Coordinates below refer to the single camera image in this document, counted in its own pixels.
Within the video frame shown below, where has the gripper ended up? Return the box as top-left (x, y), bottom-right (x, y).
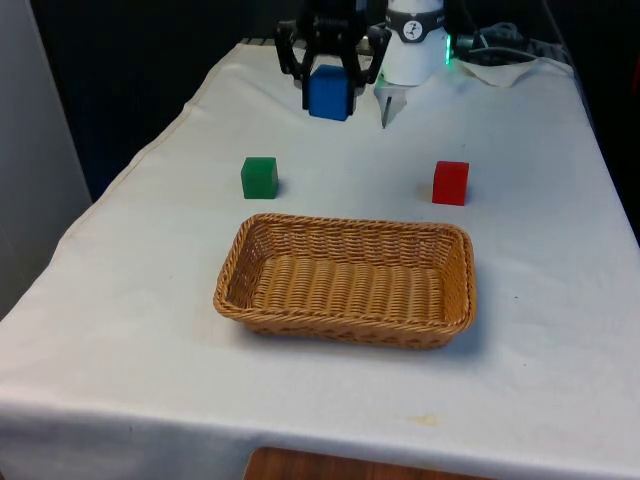
top-left (274, 0), bottom-right (394, 118)

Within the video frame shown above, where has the red cube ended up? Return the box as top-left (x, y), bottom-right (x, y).
top-left (431, 160), bottom-right (471, 207)

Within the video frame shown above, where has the green cube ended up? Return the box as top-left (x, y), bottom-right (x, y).
top-left (240, 156), bottom-right (280, 201)

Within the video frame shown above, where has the wicker basket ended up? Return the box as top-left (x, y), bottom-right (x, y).
top-left (212, 212), bottom-right (478, 351)

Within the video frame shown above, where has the black cable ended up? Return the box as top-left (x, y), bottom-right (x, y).
top-left (455, 28), bottom-right (569, 65)

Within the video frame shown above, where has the blue cube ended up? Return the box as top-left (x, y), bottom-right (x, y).
top-left (307, 64), bottom-right (350, 123)

